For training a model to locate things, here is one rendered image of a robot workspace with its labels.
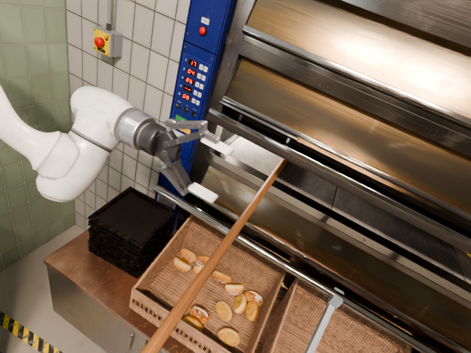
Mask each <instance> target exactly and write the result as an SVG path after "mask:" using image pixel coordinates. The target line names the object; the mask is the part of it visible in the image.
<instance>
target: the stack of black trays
mask: <svg viewBox="0 0 471 353"><path fill-rule="evenodd" d="M175 213H176V210H174V209H172V208H170V207H168V206H167V205H164V204H163V203H161V202H159V201H157V200H155V199H153V198H151V197H149V196H148V195H145V194H143V193H142V192H140V191H138V190H136V189H134V188H132V187H128V188H127V189H125V190H124V191H123V192H122V193H120V194H119V195H117V196H116V197H115V198H114V199H112V200H110V201H109V202H108V203H106V204H105V205H104V206H102V207H101V208H99V209H98V210H97V211H96V212H94V213H93V214H91V215H90V216H89V217H88V219H90V220H89V224H88V225H89V226H91V227H89V229H88V230H89V233H90V234H89V236H91V237H90V238H89V240H88V245H90V246H89V247H88V248H89V251H90V252H92V253H93V254H95V255H97V256H99V257H100V258H102V259H104V260H105V261H107V262H109V263H110V264H112V265H114V266H116V267H117V268H119V269H121V270H123V271H124V272H126V273H128V274H129V275H132V276H133V277H135V278H138V277H139V276H140V274H141V273H142V272H143V271H144V269H145V268H146V267H147V266H148V264H150V262H151V261H152V260H153V259H154V258H155V257H156V255H157V254H158V253H159V251H160V250H161V249H162V248H163V247H164V246H165V245H166V244H167V242H168V241H169V239H170V238H169V236H170V235H168V234H169V233H170V230H171V227H172V224H173V223H172V222H173V219H174V218H173V216H174V215H175Z"/></svg>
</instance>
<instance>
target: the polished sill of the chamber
mask: <svg viewBox="0 0 471 353"><path fill-rule="evenodd" d="M208 159H209V160H211V161H213V162H215V163H217V164H218V165H221V166H222V167H224V168H226V169H228V170H230V171H231V172H233V173H235V174H237V175H238V176H240V177H242V178H244V179H246V180H248V181H250V182H252V183H253V184H255V185H257V186H259V187H262V186H263V184H264V183H265V181H266V180H267V178H269V176H267V175H265V174H264V173H262V172H260V171H258V170H256V169H255V168H253V167H250V166H249V165H246V164H245V163H243V162H241V161H239V160H237V159H235V158H234V157H232V156H227V155H225V154H223V153H221V152H219V151H217V150H215V149H213V150H212V151H210V154H209V156H208ZM268 192H269V193H272V194H274V195H275V196H277V197H279V198H281V199H283V200H284V201H286V202H288V203H290V204H291V205H294V206H295V207H298V208H299V209H301V210H303V211H305V212H306V213H308V214H310V215H312V216H314V217H315V218H317V219H320V220H321V221H323V222H325V223H327V224H328V225H330V226H332V227H334V228H335V229H337V230H340V231H341V232H343V233H345V234H347V235H349V236H350V237H352V238H354V239H356V240H357V241H359V242H361V243H363V244H365V245H367V246H368V247H371V248H372V249H374V250H376V251H378V252H380V253H381V254H383V255H385V256H387V257H388V258H391V259H393V260H394V261H396V262H398V263H400V264H402V265H403V266H405V267H407V268H409V269H410V270H413V271H414V272H417V273H418V274H420V275H422V276H424V277H425V278H427V279H429V280H431V281H432V282H434V283H436V284H438V285H440V286H442V287H444V288H445V289H447V290H449V291H451V292H453V293H455V294H456V295H458V296H460V297H462V298H464V299H466V300H468V301H469V302H471V284H470V283H468V282H466V281H464V280H462V279H461V278H459V277H457V276H455V275H452V274H451V273H450V272H447V271H445V270H443V269H441V268H440V267H438V266H436V265H434V264H432V263H431V262H429V261H427V260H425V259H423V258H421V257H420V256H417V255H415V254H413V253H411V252H410V251H408V250H406V249H404V248H402V247H400V246H399V245H397V244H395V243H393V242H391V241H389V240H387V239H386V238H384V237H381V236H380V235H378V234H376V233H374V232H372V231H370V230H369V229H367V228H365V227H363V226H361V225H359V224H358V223H356V222H354V221H351V220H350V219H348V218H346V217H344V216H342V215H340V214H338V213H337V212H335V211H333V210H331V209H329V208H327V207H326V206H324V205H321V204H320V203H318V202H316V201H314V200H312V199H310V198H308V197H306V196H305V195H303V194H301V193H299V192H297V191H296V190H294V189H292V188H290V187H288V186H286V185H284V184H282V183H280V182H279V181H276V180H275V181H274V182H273V183H272V185H271V187H270V188H269V189H268Z"/></svg>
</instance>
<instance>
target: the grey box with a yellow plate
mask: <svg viewBox="0 0 471 353"><path fill-rule="evenodd" d="M105 36H107V37H108V41H106V40H105V39H104V37H105ZM96 37H100V38H101V39H102V40H103V41H104V45H103V46H102V47H101V48H98V47H97V46H96V45H95V42H94V50H96V51H97V52H99V53H102V54H103V55H106V56H107V57H110V58H113V57H121V56H122V46H123V35H122V34H121V33H119V32H117V31H115V30H111V31H108V30H106V27H98V26H94V40H95V38H96Z"/></svg>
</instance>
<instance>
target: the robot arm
mask: <svg viewBox="0 0 471 353"><path fill-rule="evenodd" d="M70 104H71V109H72V112H73V114H74V116H75V117H76V118H75V121H74V125H73V127H72V129H71V130H70V131H69V133H68V134H67V133H62V132H59V131H57V132H40V131H38V130H35V129H33V128H32V127H30V126H28V125H27V124H26V123H24V122H23V121H22V120H21V119H20V118H19V116H18V115H17V114H16V112H15V111H14V109H13V107H12V106H11V103H10V102H9V101H8V98H7V96H6V94H5V92H4V91H3V89H2V87H1V85H0V139H2V140H3V141H4V142H5V143H7V144H8V145H9V146H10V147H12V148H14V149H15V150H16V151H18V152H19V153H21V154H23V155H24V156H25V157H26V158H27V159H28V160H29V161H30V163H31V164H32V169H33V170H35V171H37V172H38V173H39V175H38V177H37V178H36V186H37V189H38V191H39V192H40V194H41V195H42V196H44V197H45V198H47V199H49V200H52V201H56V202H68V201H71V200H75V199H76V198H78V197H79V196H81V195H82V194H83V193H84V192H86V191H87V189H88V188H89V187H90V186H91V185H92V183H93V182H94V181H95V180H96V178H97V177H98V176H99V174H100V172H101V171H102V169H103V168H104V166H105V165H106V163H107V159H108V157H109V156H110V154H111V152H112V151H113V150H114V148H115V147H116V146H117V145H118V144H119V143H123V144H126V145H127V146H129V147H131V148H133V149H135V150H136V151H141V150H142V151H144V152H145V153H148V154H149V155H152V156H156V157H158V158H159V159H160V161H161V162H160V165H159V166H157V167H156V169H157V170H158V171H160V172H161V173H163V174H164V175H165V177H166V178H167V179H168V180H169V181H170V183H171V184H172V185H173V186H174V187H175V188H176V189H177V190H178V192H179V193H180V194H181V195H182V196H185V195H186V194H187V193H188V192H190V193H192V194H193V195H195V196H197V197H198V198H200V197H202V198H203V199H205V200H207V201H208V202H211V203H213V202H214V201H215V200H216V199H217V198H218V195H217V194H215V193H213V192H212V191H209V190H208V189H206V188H204V187H202V186H201V185H199V184H197V183H196V182H194V183H192V182H191V180H190V178H189V176H188V175H187V173H186V171H185V170H184V168H183V166H182V164H181V160H180V159H179V157H180V155H181V149H182V145H181V143H184V142H187V141H191V140H194V139H199V138H202V139H201V140H200V141H201V142H203V143H204V144H206V145H208V146H210V147H212V148H214V149H215V150H217V151H219V152H221V153H223V154H225V155H227V156H230V155H231V154H232V153H233V152H234V151H235V149H234V148H232V147H231V146H229V145H227V144H225V143H223V142H221V141H220V138H219V137H218V136H217V135H215V134H212V133H211V132H209V131H208V130H207V125H208V122H207V121H206V120H176V119H174V118H171V119H169V120H167V121H165V122H164V124H165V126H167V127H163V126H162V125H160V124H158V123H157V122H156V120H155V119H154V118H153V117H151V116H149V115H147V114H145V113H144V112H142V111H140V110H139V109H136V108H135V107H134V106H133V105H132V104H131V103H130V102H129V101H127V100H126V99H124V98H122V97H120V96H119V95H117V94H114V93H112V92H109V91H108V90H104V89H102V88H98V87H94V86H83V87H81V88H79V89H78V90H76V91H75V92H74V94H73V95H72V96H71V100H70ZM174 129H199V131H197V132H193V133H191V134H186V135H182V136H180V137H177V136H176V134H175V133H174V132H173V130H174ZM172 161H175V162H174V163H172ZM187 184H188V185H187Z"/></svg>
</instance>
